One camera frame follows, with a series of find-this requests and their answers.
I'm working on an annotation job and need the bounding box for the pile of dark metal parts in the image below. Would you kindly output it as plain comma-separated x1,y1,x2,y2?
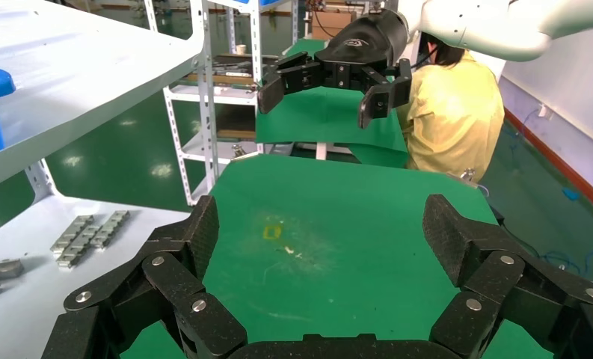
210,53,280,85

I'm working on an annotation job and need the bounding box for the brown cardboard box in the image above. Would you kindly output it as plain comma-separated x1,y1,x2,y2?
310,10,355,42

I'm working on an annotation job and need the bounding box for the silver table clamp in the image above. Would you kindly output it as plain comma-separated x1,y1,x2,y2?
446,168,479,188
230,144,260,162

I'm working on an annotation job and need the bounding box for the blue floor cable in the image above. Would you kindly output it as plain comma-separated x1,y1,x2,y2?
538,248,593,278

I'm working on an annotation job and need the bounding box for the white metal shelf rack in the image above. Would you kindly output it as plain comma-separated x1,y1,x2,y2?
0,0,221,359

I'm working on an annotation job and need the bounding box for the white slotted storage rack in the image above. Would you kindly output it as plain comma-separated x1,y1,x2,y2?
142,0,300,206

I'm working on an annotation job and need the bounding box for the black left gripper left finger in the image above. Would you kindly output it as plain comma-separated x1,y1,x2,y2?
40,194,248,359

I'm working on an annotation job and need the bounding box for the person in yellow shirt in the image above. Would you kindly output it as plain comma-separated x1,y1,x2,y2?
395,31,506,183

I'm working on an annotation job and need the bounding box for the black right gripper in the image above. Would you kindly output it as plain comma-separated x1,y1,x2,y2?
256,8,414,130

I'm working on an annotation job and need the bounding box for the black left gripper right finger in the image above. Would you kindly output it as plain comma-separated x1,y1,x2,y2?
422,193,593,359

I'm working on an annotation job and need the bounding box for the ridged silver metal bar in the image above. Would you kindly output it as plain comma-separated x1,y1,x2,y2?
89,209,131,249
49,215,96,254
56,224,102,269

